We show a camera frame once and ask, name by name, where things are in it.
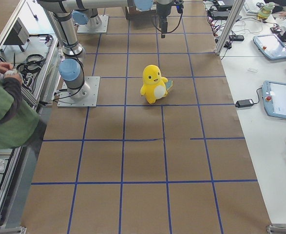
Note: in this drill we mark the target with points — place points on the black power adapter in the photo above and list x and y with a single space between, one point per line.
244 103

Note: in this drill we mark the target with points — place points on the blue teach pendant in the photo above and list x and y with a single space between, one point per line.
274 98
270 46

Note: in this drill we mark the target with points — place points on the grey control box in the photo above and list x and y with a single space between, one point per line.
18 36

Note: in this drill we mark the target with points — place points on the person hand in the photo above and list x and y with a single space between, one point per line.
4 67

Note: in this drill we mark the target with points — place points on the yellow plush toy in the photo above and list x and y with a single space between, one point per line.
155 86

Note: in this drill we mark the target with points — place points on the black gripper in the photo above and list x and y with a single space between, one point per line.
162 9

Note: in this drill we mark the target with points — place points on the far blue teach pendant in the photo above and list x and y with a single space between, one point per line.
270 46

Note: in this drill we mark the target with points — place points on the second robot base blue cap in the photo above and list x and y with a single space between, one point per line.
89 21

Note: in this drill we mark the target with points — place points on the person in green shirt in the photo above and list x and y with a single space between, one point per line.
20 125

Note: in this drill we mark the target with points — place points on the aluminium frame post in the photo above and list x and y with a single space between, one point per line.
237 7

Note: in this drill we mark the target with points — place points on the green drink bottle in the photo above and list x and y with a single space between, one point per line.
265 11

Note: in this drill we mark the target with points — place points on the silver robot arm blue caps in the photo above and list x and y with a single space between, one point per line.
81 90

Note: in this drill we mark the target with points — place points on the near blue teach pendant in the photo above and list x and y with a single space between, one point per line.
274 98

